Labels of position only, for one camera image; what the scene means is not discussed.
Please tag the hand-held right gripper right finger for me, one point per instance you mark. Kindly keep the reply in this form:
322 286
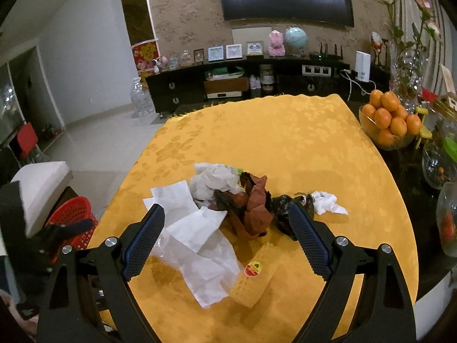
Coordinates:
307 237

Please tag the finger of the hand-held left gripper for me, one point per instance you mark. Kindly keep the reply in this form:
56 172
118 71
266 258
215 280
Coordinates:
73 228

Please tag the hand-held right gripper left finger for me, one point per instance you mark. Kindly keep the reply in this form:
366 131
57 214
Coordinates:
142 244

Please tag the red plastic basket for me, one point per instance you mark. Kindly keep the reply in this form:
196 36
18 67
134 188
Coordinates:
73 212

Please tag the black plastic bag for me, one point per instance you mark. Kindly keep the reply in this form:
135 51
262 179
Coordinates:
282 210

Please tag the small white tissue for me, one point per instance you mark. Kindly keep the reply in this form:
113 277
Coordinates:
326 202

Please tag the white paper sheet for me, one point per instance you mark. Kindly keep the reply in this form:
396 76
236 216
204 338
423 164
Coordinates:
200 250

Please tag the brown paper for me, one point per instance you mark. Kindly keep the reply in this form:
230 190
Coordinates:
255 207

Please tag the yellow foam fruit net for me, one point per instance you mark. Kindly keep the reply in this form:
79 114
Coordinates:
255 278

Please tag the crumpled grey-white tissue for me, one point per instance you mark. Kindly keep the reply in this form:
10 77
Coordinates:
214 182

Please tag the green wrapper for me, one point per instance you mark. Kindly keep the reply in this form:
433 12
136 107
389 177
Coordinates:
238 170

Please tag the red chair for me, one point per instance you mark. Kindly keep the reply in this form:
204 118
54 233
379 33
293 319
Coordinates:
28 139

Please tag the yellow patterned tablecloth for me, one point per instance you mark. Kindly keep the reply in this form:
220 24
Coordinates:
271 139

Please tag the glass fruit bowl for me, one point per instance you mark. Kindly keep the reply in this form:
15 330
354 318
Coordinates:
371 128

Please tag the tall glass jar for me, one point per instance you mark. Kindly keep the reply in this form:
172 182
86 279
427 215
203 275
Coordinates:
448 218

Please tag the large clear water bottle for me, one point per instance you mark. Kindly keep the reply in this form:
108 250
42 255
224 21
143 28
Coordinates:
141 98

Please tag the round glass jar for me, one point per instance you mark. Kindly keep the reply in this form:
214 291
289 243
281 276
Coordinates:
437 166

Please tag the pile of oranges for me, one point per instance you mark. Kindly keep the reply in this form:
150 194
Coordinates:
391 114

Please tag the black TV cabinet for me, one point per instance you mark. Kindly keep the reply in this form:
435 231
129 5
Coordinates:
296 82

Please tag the yellow toy chair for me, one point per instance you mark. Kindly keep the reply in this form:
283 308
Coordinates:
424 128

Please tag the small pink bottles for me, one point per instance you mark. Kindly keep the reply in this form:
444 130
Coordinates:
254 83

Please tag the round canister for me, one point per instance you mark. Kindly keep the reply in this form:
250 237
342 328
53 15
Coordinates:
267 77

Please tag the white socket panel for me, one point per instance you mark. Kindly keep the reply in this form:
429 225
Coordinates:
316 69

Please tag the brown and white box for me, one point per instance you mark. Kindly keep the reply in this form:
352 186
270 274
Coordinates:
225 87

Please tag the white upright device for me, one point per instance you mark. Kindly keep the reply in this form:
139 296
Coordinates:
362 66

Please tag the black router with antennas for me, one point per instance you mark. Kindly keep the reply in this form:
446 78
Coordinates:
326 56

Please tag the small plush toy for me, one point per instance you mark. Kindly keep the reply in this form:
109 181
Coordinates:
163 62

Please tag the glass jar with gold lid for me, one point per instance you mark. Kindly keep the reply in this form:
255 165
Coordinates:
444 114

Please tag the green items on shelf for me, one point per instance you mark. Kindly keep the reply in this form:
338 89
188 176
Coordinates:
223 72

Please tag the small glass jar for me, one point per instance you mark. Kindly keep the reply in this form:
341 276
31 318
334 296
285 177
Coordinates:
173 61

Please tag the red and gold poster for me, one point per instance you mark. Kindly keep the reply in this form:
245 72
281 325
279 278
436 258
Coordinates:
144 55

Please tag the glass vase with pink roses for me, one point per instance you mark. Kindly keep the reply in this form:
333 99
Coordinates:
407 75

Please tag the domed glass jar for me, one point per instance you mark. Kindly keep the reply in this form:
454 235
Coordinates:
186 59

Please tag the pink plush toy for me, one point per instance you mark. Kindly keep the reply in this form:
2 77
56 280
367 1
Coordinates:
276 44

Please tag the light blue globe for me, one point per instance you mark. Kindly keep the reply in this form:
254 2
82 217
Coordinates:
296 39

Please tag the white figurine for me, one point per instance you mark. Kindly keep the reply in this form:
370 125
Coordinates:
376 43

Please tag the small white camera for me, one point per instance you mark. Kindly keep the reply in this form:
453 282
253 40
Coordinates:
156 67

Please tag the wooden photo frame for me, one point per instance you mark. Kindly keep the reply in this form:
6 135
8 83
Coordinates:
255 48

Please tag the small dark photo frame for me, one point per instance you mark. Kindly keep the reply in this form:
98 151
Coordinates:
199 55

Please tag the white photo frame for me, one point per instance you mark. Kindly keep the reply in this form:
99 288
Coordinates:
234 51

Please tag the blue photo frame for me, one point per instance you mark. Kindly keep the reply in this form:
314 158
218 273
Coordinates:
216 53

